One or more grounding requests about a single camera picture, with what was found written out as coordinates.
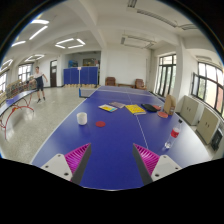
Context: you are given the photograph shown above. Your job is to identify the table tennis net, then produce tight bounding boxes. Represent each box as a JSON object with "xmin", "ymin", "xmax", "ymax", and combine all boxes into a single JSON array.
[{"xmin": 79, "ymin": 88, "xmax": 96, "ymax": 98}]

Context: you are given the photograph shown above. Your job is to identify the brown paper bag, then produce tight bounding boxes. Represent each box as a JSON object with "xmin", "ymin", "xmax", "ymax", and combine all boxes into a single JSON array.
[{"xmin": 164, "ymin": 95, "xmax": 176, "ymax": 115}]

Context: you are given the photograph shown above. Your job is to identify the beige cabinet far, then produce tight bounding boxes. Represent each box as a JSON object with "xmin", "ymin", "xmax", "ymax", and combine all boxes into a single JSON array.
[{"xmin": 180, "ymin": 96, "xmax": 202, "ymax": 126}]

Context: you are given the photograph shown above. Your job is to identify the person in dark shirt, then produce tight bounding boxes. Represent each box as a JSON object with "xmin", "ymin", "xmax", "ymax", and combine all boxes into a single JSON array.
[{"xmin": 29, "ymin": 67, "xmax": 47, "ymax": 101}]

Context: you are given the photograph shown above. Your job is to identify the clear bottle with red label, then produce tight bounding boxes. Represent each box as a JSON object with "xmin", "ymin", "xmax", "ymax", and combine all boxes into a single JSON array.
[{"xmin": 164, "ymin": 119, "xmax": 182, "ymax": 149}]

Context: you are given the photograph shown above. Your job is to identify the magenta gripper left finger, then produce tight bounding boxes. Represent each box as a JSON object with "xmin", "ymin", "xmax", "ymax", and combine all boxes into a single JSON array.
[{"xmin": 65, "ymin": 143, "xmax": 92, "ymax": 185}]

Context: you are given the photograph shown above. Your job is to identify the red table tennis paddle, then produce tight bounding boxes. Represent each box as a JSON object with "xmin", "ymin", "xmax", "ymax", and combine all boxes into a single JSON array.
[{"xmin": 157, "ymin": 112, "xmax": 168, "ymax": 118}]

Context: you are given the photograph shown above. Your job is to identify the black table tennis paddle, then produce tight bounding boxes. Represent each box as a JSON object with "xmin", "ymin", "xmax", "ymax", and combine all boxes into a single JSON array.
[{"xmin": 141, "ymin": 104, "xmax": 157, "ymax": 112}]

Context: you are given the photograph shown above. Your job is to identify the brown armchair left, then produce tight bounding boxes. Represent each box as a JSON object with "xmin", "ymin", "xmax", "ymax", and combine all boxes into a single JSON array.
[{"xmin": 105, "ymin": 77, "xmax": 116, "ymax": 86}]

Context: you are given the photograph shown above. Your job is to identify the yellow blue booklet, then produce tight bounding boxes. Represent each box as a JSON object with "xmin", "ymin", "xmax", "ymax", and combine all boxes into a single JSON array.
[{"xmin": 99, "ymin": 104, "xmax": 117, "ymax": 112}]

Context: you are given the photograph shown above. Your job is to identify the beige cabinet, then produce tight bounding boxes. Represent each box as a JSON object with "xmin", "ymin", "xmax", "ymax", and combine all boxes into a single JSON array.
[
  {"xmin": 180, "ymin": 96, "xmax": 202, "ymax": 126},
  {"xmin": 196, "ymin": 108, "xmax": 220, "ymax": 144}
]

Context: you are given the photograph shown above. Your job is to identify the beige cabinet near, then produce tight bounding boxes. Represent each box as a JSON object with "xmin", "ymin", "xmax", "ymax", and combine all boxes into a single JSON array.
[{"xmin": 196, "ymin": 108, "xmax": 220, "ymax": 144}]

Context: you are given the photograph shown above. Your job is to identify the brown armchair right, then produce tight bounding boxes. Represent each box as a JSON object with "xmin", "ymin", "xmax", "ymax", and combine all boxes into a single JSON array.
[{"xmin": 135, "ymin": 79, "xmax": 146, "ymax": 90}]

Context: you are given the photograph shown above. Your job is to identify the dark wooden door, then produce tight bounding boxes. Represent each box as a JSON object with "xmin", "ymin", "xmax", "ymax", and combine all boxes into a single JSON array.
[{"xmin": 50, "ymin": 60, "xmax": 57, "ymax": 87}]

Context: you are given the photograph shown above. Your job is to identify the white paper cup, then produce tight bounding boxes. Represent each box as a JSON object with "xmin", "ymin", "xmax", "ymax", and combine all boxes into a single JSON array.
[{"xmin": 77, "ymin": 112, "xmax": 87, "ymax": 125}]

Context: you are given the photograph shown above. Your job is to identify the blue partition panels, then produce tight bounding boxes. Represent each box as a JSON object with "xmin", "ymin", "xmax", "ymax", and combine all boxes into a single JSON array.
[{"xmin": 63, "ymin": 66, "xmax": 98, "ymax": 85}]

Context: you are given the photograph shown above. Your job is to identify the yellow book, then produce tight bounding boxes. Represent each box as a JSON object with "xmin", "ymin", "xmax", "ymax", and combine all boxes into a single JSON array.
[{"xmin": 126, "ymin": 104, "xmax": 146, "ymax": 115}]

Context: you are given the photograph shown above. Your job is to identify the grey pink booklet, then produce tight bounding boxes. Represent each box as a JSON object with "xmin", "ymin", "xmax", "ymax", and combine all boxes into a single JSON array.
[{"xmin": 109, "ymin": 102, "xmax": 125, "ymax": 109}]

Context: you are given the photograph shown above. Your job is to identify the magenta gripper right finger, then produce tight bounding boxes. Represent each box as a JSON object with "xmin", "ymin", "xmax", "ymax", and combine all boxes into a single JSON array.
[{"xmin": 132, "ymin": 144, "xmax": 160, "ymax": 185}]

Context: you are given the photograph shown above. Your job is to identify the red round coaster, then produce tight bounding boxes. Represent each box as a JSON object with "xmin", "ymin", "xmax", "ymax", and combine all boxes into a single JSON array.
[{"xmin": 95, "ymin": 121, "xmax": 106, "ymax": 127}]

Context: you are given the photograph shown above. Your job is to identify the brown armchair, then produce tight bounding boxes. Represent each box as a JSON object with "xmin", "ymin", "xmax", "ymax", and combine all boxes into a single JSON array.
[
  {"xmin": 105, "ymin": 77, "xmax": 116, "ymax": 86},
  {"xmin": 135, "ymin": 79, "xmax": 146, "ymax": 90}
]

